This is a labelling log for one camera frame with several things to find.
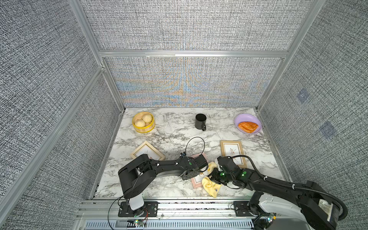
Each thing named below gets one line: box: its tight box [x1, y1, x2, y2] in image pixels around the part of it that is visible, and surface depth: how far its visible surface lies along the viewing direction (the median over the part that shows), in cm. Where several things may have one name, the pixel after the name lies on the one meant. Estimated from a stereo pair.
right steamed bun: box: [142, 114, 153, 124], surface depth 108 cm
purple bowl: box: [234, 113, 263, 135], surface depth 108 cm
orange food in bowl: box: [238, 121, 259, 134], surface depth 106 cm
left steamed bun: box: [134, 119, 146, 128], surface depth 105 cm
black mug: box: [194, 113, 207, 132], surface depth 105 cm
